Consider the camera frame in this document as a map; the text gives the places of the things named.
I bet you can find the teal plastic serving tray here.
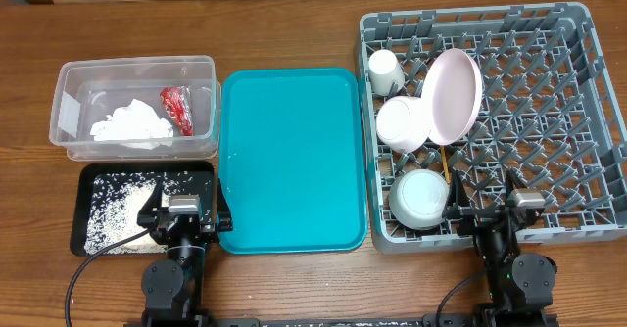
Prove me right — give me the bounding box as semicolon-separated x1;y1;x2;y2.
218;68;367;255

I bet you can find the pink round plate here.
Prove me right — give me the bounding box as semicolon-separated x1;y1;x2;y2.
421;48;483;146

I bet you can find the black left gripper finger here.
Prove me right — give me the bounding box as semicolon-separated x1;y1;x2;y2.
217;179;231;217
141;182;163;214

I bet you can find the small pink saucer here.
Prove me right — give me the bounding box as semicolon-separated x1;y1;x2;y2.
376;96;433;153

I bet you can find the black flat tray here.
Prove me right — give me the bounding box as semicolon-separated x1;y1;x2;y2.
70;161;215;257

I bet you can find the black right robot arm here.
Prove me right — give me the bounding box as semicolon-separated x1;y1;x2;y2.
434;170;559;327

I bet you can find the white napkin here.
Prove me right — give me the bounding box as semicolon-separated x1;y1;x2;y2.
90;99;173;150

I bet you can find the grey bowl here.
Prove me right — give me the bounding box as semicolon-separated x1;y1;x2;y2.
388;169;449;230

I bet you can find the wooden chopstick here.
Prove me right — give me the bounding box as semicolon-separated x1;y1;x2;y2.
440;145;451;185

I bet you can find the red snack wrapper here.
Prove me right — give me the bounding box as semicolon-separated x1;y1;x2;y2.
160;86;194;136

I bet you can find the white rice heap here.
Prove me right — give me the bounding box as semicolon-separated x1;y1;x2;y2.
83;170;214;255

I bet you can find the pale green cup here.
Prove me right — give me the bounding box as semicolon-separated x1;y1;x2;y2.
368;49;405;96

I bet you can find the clear plastic waste bin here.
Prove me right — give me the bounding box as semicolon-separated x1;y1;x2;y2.
49;55;221;162

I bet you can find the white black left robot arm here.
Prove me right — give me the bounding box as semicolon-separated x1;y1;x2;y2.
137;181;233;326

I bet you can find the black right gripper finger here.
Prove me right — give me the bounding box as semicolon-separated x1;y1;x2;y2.
506;169;528;205
448;170;470;208

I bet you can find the grey plastic dish rack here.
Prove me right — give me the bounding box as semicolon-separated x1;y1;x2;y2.
358;2;626;254

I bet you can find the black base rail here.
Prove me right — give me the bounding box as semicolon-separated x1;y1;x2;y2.
123;314;559;327

